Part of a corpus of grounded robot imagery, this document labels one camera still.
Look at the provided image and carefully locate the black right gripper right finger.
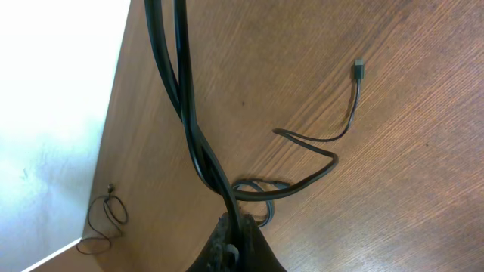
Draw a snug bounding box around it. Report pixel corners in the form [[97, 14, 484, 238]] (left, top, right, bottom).
[[241, 215, 286, 272]]

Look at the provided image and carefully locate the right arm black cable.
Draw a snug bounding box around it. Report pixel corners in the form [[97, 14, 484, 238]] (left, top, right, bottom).
[[143, 0, 245, 243]]

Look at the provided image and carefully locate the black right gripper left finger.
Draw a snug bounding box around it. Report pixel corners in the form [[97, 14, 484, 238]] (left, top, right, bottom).
[[187, 213, 237, 272]]

